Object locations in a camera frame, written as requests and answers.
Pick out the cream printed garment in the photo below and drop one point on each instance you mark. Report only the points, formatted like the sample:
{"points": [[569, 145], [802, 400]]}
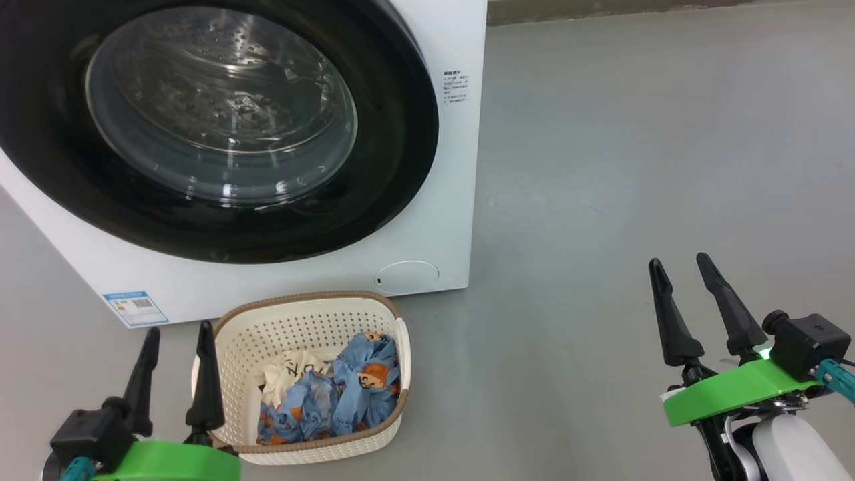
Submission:
{"points": [[294, 369]]}

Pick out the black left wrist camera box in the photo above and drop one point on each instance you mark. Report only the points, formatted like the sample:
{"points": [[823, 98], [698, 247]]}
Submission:
{"points": [[90, 434]]}

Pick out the white front-load washing machine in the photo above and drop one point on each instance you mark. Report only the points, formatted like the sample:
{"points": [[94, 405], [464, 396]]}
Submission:
{"points": [[444, 220]]}

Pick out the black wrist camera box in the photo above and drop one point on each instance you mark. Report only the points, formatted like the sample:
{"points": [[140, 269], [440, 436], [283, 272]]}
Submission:
{"points": [[808, 344], [90, 434]]}

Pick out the oval washer filter hatch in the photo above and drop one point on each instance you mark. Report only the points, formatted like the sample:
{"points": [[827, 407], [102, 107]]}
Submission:
{"points": [[407, 275]]}

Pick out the cream perforated laundry basket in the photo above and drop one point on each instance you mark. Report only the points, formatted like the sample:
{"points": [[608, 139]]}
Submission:
{"points": [[267, 334]]}

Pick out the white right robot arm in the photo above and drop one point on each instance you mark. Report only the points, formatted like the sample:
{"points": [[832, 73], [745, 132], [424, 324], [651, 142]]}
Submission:
{"points": [[795, 451]]}

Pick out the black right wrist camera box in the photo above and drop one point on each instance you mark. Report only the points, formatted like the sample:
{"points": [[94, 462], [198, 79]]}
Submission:
{"points": [[808, 344]]}

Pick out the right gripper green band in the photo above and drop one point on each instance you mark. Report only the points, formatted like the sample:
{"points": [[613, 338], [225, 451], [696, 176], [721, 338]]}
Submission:
{"points": [[735, 394]]}

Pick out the black round glass washer door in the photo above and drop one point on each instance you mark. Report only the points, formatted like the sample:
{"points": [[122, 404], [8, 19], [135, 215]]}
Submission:
{"points": [[220, 120]]}

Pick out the blue bear-print garment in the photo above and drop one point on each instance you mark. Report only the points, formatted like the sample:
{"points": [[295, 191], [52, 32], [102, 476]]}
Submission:
{"points": [[357, 394]]}

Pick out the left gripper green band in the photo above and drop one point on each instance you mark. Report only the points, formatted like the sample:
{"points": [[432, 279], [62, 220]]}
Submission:
{"points": [[174, 464]]}

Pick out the small printed text label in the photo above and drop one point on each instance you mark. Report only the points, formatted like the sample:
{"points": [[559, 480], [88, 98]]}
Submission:
{"points": [[455, 87]]}

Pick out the blue energy label sticker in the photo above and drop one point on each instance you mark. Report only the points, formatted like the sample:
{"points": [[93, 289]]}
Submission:
{"points": [[137, 308]]}

